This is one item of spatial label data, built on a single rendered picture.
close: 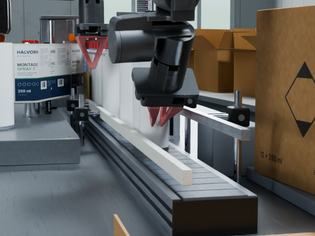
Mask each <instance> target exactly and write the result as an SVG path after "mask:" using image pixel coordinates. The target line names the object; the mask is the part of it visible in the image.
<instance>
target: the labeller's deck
mask: <svg viewBox="0 0 315 236"><path fill-rule="evenodd" d="M51 110H52V111H51V112H52V113H51V114H45V108H42V107H41V105H40V114H41V117H39V118H24V117H23V115H24V104H14V125H15V127H14V128H13V129H8V130H0V166H11V165H36V164H62V163H80V162H81V146H80V138H79V137H78V135H77V134H76V133H75V131H74V130H73V128H72V127H71V126H70V124H69V123H68V122H67V121H66V119H65V118H64V117H63V115H62V114H61V112H60V111H59V110H58V108H57V107H52V108H51Z"/></svg>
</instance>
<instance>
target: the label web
mask: <svg viewBox="0 0 315 236"><path fill-rule="evenodd" d="M13 84H14V103H38V102H42V101H47V100H52V99H57V98H62V97H67V96H70V88H75V95H77V86H82V85H83V53H82V51H81V49H80V47H79V44H13Z"/></svg>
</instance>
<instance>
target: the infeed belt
mask: <svg viewBox="0 0 315 236"><path fill-rule="evenodd" d="M91 118H93V119H94V120H95V121H96V122H97V123H98V124H99V125H100V126H101V127H102V128H104V129H105V130H106V131H107V132H108V133H109V134H110V135H111V136H112V137H114V138H115V139H116V140H117V141H118V142H119V143H120V144H121V145H122V146H123V147H124V148H125V149H126V150H128V151H129V152H130V153H131V154H132V155H133V156H134V157H135V158H136V159H137V160H139V161H140V162H141V163H142V164H143V165H144V166H145V167H146V168H148V169H149V170H150V171H151V172H152V173H153V174H154V175H155V176H156V177H157V178H159V179H160V180H161V181H162V182H163V183H164V184H165V185H166V186H167V187H169V188H170V189H171V190H172V191H173V192H174V193H175V194H176V195H177V196H178V197H180V198H181V200H183V201H187V200H206V199H233V198H248V195H247V194H246V193H244V192H243V191H241V190H240V189H238V188H236V187H235V186H233V185H232V184H230V183H228V182H227V181H225V180H224V179H222V178H221V177H219V176H218V175H216V174H214V173H213V172H211V171H210V170H208V169H207V168H205V167H203V166H202V165H200V164H198V163H197V162H195V161H194V160H192V159H191V158H189V157H188V156H186V155H184V154H183V153H181V152H180V151H178V150H177V149H175V148H173V147H172V146H170V145H169V149H168V150H166V152H167V153H169V154H170V155H171V156H173V157H174V158H176V159H177V160H179V161H180V162H182V163H183V164H184V165H186V166H187V167H189V168H190V169H191V170H192V185H186V186H183V185H182V184H180V183H179V182H178V181H177V180H175V179H174V178H173V177H172V176H170V175H169V174H168V173H167V172H166V171H164V170H163V169H162V168H161V167H159V166H158V165H157V164H156V163H155V162H153V161H152V160H151V159H150V158H149V157H148V156H146V155H145V154H144V153H143V152H141V151H140V150H139V149H138V148H136V147H135V146H134V145H133V144H132V143H130V142H129V141H128V140H127V139H125V138H124V137H123V136H122V135H120V134H119V133H118V132H117V131H116V130H114V129H113V128H112V127H111V126H109V125H108V124H107V123H106V122H105V121H103V120H102V119H101V118H100V117H98V116H91Z"/></svg>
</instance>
